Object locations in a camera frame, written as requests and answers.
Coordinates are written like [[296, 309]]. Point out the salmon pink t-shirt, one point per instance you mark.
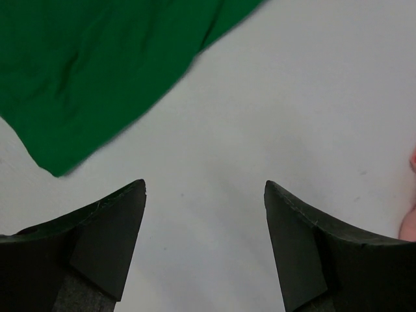
[[407, 228]]

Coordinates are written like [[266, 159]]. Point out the green t-shirt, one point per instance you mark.
[[74, 74]]

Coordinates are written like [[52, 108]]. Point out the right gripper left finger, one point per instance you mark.
[[76, 262]]

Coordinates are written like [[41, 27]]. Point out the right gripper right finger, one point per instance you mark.
[[325, 264]]

